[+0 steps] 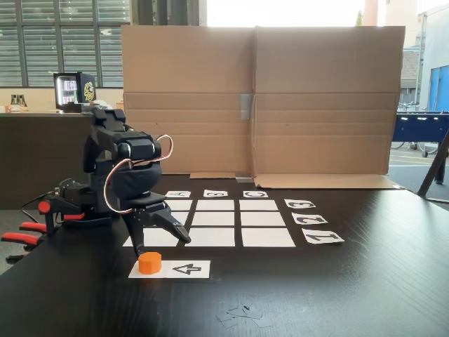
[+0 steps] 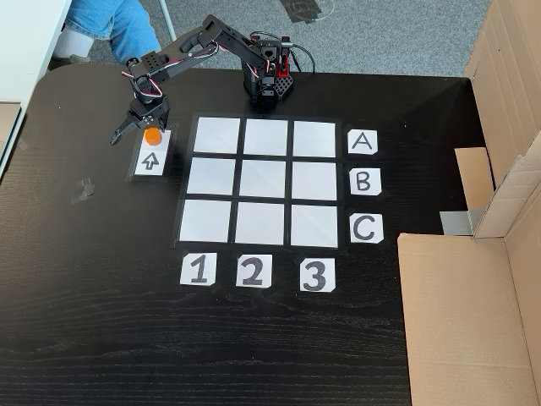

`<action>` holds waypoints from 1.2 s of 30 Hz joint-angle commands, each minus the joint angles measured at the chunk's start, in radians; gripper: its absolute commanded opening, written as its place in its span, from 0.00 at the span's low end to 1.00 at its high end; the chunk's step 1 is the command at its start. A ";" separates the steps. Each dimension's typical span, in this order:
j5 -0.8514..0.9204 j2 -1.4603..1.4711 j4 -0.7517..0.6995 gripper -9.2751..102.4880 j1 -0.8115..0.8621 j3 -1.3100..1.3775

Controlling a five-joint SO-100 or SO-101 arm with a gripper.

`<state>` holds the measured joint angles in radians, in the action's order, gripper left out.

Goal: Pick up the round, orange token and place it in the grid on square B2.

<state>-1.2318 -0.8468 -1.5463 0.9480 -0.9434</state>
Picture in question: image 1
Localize round orange token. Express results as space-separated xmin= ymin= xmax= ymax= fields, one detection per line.
xmin=138 ymin=251 xmax=163 ymax=275

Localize white nine-square paper grid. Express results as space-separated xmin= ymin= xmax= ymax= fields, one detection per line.
xmin=121 ymin=199 xmax=297 ymax=249

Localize white arrow paper sheet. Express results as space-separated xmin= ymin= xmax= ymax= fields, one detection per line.
xmin=127 ymin=259 xmax=212 ymax=280

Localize red black bar clamp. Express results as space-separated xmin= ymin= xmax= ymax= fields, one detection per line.
xmin=36 ymin=198 xmax=87 ymax=238

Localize black mini fridge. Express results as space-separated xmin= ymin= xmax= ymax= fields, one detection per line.
xmin=53 ymin=71 xmax=97 ymax=114

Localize red black spring clamp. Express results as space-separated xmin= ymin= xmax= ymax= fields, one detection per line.
xmin=0 ymin=220 xmax=48 ymax=265

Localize clear tape scraps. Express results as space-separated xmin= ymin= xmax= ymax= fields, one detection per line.
xmin=215 ymin=303 xmax=275 ymax=330

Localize dark counter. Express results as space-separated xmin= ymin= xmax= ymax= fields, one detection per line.
xmin=0 ymin=111 xmax=124 ymax=211

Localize paper sheet number 3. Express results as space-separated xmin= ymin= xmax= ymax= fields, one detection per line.
xmin=283 ymin=198 xmax=317 ymax=210

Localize paper sheet number 2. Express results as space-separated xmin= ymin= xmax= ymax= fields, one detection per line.
xmin=291 ymin=211 xmax=329 ymax=226

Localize paper sheet number 1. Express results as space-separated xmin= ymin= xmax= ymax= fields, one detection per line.
xmin=301 ymin=227 xmax=346 ymax=245

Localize grey window blinds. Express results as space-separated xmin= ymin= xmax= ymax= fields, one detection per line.
xmin=0 ymin=0 xmax=133 ymax=88

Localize black slanted stand leg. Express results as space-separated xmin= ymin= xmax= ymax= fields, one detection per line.
xmin=417 ymin=127 xmax=449 ymax=205

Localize black power cable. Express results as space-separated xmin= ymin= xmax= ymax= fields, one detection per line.
xmin=20 ymin=194 xmax=50 ymax=225

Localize brown cardboard box wall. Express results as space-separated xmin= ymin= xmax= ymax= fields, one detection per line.
xmin=120 ymin=24 xmax=407 ymax=191

